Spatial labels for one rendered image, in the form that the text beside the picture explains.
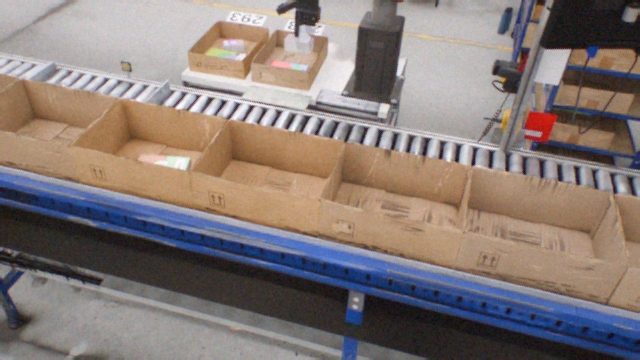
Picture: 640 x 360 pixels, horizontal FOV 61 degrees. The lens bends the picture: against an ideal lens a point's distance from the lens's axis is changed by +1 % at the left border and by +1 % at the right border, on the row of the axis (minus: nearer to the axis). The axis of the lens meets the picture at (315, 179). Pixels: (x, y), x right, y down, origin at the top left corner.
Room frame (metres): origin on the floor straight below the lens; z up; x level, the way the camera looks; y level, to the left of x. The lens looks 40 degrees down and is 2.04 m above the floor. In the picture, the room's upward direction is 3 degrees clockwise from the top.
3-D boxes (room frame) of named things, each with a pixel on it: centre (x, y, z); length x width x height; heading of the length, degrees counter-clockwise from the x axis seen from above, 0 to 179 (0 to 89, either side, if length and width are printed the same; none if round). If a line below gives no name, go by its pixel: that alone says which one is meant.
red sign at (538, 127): (1.82, -0.84, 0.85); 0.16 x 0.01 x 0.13; 76
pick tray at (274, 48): (2.40, 0.15, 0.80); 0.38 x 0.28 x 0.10; 167
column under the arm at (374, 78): (2.25, -0.25, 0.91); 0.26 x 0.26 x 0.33; 75
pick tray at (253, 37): (2.47, 0.45, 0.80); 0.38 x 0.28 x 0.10; 167
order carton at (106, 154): (1.38, 0.52, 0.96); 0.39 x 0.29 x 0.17; 76
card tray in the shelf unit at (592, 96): (2.35, -1.28, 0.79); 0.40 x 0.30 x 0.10; 167
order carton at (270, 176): (1.29, 0.14, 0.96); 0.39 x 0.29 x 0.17; 76
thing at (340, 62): (2.43, 0.11, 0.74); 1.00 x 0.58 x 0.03; 75
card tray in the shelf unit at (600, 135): (2.35, -1.28, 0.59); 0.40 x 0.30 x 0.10; 164
